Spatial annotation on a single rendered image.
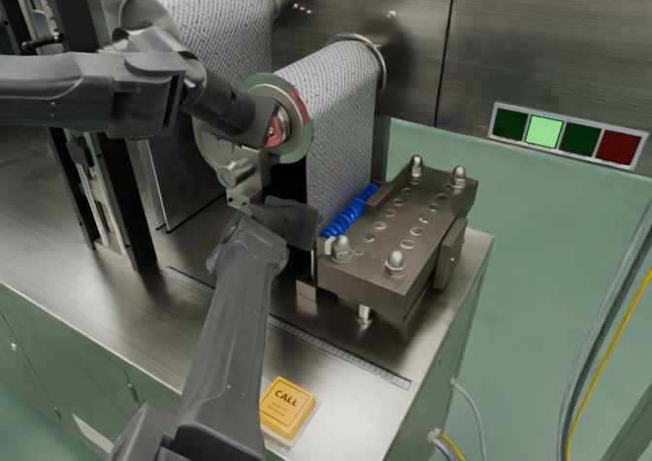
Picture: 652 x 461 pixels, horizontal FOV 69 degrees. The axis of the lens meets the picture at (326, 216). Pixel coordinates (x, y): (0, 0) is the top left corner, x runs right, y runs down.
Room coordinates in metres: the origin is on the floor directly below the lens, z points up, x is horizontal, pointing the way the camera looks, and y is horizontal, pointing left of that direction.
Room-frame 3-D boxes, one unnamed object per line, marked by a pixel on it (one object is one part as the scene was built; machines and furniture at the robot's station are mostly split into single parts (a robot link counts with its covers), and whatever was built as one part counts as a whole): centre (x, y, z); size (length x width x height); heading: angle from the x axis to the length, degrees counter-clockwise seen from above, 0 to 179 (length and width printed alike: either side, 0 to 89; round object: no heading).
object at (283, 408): (0.42, 0.06, 0.91); 0.07 x 0.07 x 0.02; 59
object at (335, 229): (0.76, -0.05, 1.03); 0.21 x 0.04 x 0.03; 149
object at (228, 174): (0.65, 0.15, 1.18); 0.04 x 0.02 x 0.04; 59
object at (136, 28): (0.81, 0.31, 1.34); 0.06 x 0.06 x 0.06; 59
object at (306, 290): (0.77, -0.03, 0.92); 0.28 x 0.04 x 0.04; 149
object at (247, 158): (0.68, 0.13, 1.05); 0.06 x 0.05 x 0.31; 149
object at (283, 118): (0.68, 0.09, 1.25); 0.07 x 0.02 x 0.07; 59
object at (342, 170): (0.77, -0.03, 1.10); 0.23 x 0.01 x 0.18; 149
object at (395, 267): (0.58, -0.11, 1.05); 0.04 x 0.04 x 0.04
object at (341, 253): (0.62, -0.03, 1.05); 0.04 x 0.04 x 0.04
